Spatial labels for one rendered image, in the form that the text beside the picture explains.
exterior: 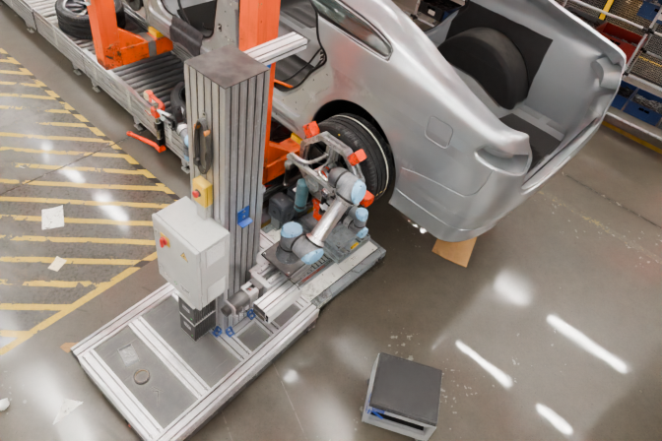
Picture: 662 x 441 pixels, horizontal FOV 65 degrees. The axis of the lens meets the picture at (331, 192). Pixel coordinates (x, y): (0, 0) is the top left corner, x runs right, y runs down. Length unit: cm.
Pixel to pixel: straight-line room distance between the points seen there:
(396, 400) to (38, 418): 203
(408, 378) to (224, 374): 109
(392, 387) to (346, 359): 52
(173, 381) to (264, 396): 57
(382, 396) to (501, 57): 275
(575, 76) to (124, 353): 375
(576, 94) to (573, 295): 160
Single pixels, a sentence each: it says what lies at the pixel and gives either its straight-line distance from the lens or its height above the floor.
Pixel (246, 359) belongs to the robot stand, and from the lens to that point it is 333.
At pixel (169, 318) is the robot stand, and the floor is 21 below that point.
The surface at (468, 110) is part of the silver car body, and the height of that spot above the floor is 166.
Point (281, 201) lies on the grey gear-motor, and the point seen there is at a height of 40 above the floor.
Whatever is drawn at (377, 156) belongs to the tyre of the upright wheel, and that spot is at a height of 108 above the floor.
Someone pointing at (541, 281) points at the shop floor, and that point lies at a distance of 463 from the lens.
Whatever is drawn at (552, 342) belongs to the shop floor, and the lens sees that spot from 430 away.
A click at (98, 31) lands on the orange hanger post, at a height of 87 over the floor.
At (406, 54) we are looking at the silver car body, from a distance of 312.
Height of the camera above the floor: 317
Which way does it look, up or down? 43 degrees down
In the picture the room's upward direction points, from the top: 11 degrees clockwise
